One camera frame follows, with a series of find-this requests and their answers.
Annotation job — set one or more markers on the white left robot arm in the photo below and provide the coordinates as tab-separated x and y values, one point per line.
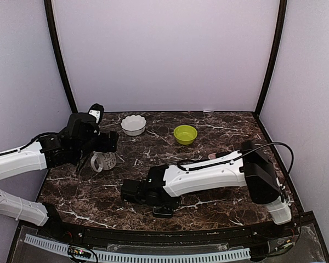
43	152

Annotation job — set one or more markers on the black smartphone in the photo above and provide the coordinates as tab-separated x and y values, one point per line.
162	212

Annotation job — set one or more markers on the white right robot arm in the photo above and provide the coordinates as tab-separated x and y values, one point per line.
248	167

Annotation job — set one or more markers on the black frame post left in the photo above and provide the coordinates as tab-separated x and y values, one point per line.
48	6

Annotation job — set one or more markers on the black front rail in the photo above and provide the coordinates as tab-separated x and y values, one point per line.
242	235

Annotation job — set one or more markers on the white patterned mug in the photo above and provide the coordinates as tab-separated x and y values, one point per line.
103	161

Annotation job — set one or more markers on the black frame post right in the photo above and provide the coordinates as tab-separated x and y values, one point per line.
273	56

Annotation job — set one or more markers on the pink phone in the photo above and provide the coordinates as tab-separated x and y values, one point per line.
214	155

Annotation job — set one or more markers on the white slotted cable duct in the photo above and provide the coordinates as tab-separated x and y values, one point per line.
134	254

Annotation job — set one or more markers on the black frame post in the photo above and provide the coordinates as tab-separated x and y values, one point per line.
48	6
273	56

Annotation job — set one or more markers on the white fluted ceramic bowl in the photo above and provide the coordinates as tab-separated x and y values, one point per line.
133	125

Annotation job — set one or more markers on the green plastic bowl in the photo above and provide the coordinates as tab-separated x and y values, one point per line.
185	134

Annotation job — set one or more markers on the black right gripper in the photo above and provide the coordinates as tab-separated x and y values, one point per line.
174	203

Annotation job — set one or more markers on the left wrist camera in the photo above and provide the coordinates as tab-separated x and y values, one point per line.
97	111

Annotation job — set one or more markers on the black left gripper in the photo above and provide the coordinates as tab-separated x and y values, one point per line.
104	147

